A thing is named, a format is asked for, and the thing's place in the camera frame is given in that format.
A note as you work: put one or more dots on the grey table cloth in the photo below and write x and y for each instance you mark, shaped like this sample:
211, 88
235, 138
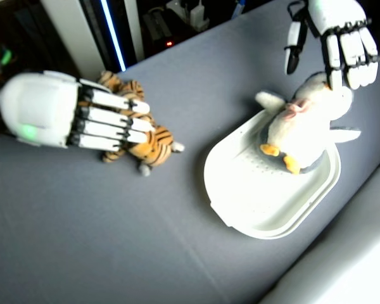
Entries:
114, 221

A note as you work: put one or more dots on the black device with red light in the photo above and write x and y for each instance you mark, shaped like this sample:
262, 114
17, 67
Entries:
164, 38

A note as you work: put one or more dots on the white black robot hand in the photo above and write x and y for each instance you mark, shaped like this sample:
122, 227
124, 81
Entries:
41, 107
335, 16

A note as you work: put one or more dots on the white pillar with blue light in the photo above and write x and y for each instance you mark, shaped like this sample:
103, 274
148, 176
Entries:
82, 28

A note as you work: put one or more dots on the white oval plastic tray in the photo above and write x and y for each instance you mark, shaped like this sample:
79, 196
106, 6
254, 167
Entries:
256, 196

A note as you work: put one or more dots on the white penguin plush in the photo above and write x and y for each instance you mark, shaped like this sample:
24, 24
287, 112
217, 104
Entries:
297, 126

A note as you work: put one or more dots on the orange striped tiger plush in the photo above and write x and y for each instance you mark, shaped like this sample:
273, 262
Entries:
155, 145

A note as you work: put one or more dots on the white backdrop panel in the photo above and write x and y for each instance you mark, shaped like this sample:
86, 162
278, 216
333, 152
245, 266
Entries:
351, 253

